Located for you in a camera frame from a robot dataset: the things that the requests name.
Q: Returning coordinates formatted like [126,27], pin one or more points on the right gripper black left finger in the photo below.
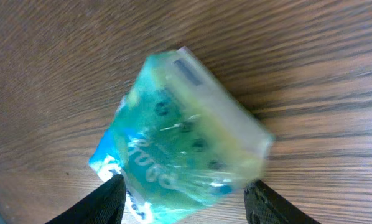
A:
[105,205]

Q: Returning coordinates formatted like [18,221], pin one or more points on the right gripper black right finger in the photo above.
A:
[264,205]

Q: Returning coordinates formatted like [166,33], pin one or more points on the teal tissue pack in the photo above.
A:
[180,140]

